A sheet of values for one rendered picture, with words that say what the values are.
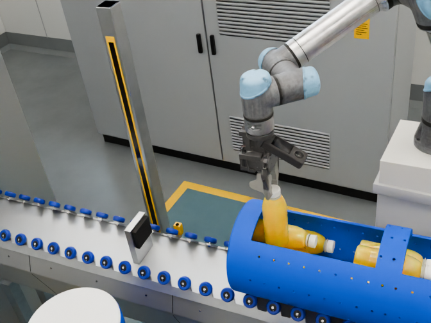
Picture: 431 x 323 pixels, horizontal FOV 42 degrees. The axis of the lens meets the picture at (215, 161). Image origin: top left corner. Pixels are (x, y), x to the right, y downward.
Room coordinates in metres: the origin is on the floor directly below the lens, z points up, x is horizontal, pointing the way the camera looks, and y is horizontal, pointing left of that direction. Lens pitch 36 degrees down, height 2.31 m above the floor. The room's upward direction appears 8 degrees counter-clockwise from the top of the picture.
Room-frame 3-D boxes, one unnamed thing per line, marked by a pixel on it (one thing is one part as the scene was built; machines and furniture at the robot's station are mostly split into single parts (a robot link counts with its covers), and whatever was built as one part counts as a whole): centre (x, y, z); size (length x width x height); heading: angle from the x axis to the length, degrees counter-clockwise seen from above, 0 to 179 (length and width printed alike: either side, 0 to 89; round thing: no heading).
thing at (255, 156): (1.19, -0.12, 1.48); 0.09 x 0.08 x 0.12; 61
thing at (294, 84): (1.22, -0.22, 1.63); 0.11 x 0.11 x 0.08; 11
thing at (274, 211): (1.17, -0.14, 1.24); 0.07 x 0.07 x 0.19
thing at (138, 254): (1.42, 0.29, 1.00); 0.10 x 0.04 x 0.15; 151
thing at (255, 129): (1.18, -0.12, 1.56); 0.08 x 0.08 x 0.05
